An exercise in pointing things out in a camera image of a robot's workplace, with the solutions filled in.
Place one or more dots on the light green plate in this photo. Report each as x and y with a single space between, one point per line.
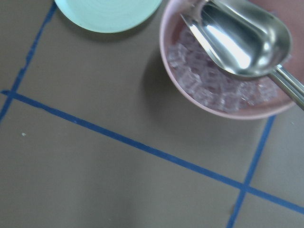
108 16

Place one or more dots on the pink bowl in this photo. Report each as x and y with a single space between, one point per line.
204 84

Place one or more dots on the metal scoop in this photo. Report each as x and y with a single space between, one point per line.
244 40

